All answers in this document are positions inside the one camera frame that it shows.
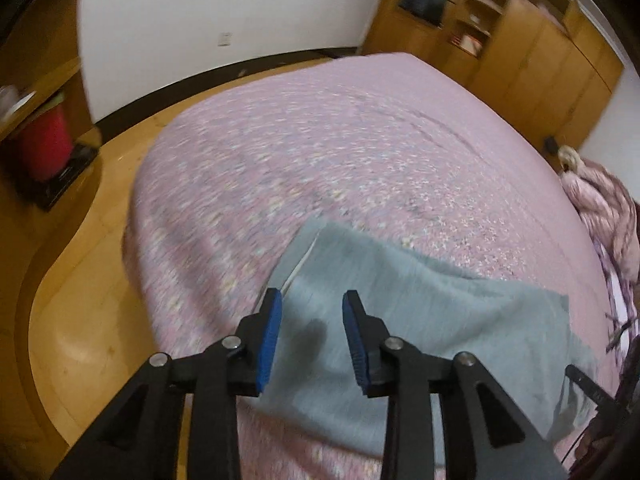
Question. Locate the grey-blue towel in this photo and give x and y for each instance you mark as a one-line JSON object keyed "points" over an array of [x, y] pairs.
{"points": [[450, 310]]}

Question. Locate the wooden wardrobe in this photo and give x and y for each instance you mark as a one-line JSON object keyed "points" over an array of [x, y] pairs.
{"points": [[540, 60]]}

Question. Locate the pink floral bed sheet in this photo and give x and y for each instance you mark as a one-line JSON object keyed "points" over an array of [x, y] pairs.
{"points": [[325, 160]]}

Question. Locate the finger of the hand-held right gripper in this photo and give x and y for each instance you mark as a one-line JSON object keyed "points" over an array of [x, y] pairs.
{"points": [[587, 385]]}

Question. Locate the purple pillow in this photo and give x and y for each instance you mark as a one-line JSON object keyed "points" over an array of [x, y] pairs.
{"points": [[614, 275]]}

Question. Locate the wooden side cabinet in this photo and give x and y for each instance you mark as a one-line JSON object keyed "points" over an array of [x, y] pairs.
{"points": [[45, 40]]}

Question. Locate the beige plush toy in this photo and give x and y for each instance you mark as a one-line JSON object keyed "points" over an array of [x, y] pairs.
{"points": [[569, 157]]}

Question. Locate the white wall socket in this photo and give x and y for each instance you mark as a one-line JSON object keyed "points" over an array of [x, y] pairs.
{"points": [[225, 39]]}

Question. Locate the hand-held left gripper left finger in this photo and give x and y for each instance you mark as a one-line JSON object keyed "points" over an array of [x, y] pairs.
{"points": [[269, 340]]}

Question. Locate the black floor scale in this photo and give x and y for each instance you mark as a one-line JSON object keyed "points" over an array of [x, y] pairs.
{"points": [[75, 165]]}

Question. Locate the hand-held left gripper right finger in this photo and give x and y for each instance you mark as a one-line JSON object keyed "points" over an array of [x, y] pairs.
{"points": [[353, 340]]}

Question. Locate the pink quilt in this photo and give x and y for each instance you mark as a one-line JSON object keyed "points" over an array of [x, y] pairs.
{"points": [[600, 195]]}

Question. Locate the red bin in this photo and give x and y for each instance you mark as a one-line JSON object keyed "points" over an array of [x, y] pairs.
{"points": [[47, 142]]}

